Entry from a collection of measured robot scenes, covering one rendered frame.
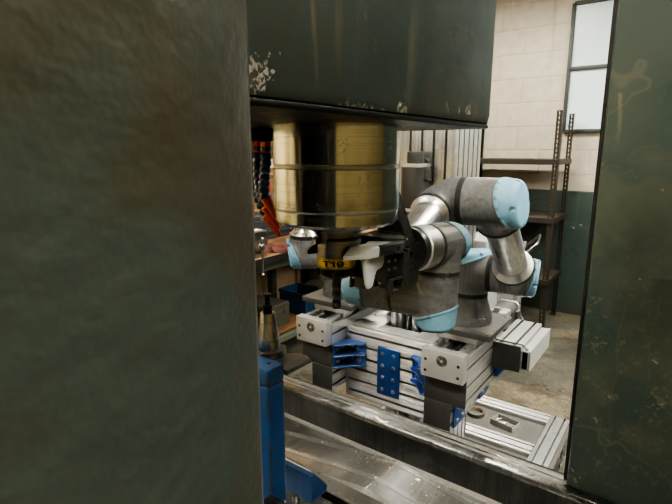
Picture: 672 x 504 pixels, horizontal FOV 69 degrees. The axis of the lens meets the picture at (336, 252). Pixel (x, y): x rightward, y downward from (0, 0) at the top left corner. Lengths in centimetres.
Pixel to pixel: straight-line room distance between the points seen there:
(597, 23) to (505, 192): 418
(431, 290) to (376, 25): 50
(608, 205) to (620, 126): 16
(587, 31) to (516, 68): 65
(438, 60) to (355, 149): 13
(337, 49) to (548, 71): 490
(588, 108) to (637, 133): 402
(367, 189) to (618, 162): 70
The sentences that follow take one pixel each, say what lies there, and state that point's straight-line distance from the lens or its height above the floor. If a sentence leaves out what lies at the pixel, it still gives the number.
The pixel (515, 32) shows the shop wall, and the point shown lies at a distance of 545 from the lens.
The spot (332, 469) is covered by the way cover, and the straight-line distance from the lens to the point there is 143.
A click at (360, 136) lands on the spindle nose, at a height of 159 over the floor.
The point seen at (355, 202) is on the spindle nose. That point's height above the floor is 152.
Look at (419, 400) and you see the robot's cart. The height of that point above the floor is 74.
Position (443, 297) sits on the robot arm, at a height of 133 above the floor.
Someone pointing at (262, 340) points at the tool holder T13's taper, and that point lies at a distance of 90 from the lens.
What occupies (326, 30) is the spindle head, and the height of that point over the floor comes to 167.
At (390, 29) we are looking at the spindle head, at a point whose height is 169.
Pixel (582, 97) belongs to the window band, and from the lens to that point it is 519.
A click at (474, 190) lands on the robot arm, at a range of 118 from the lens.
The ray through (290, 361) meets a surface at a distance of 88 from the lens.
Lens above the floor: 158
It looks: 12 degrees down
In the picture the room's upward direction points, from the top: straight up
